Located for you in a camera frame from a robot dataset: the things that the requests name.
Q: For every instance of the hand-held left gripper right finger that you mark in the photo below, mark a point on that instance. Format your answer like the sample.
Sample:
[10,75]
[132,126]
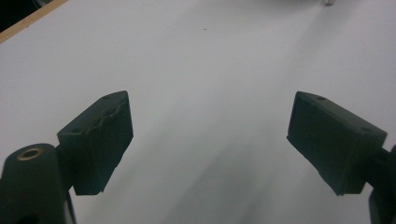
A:
[333,146]

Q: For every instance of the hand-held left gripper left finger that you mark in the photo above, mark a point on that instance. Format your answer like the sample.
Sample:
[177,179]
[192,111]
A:
[96,143]

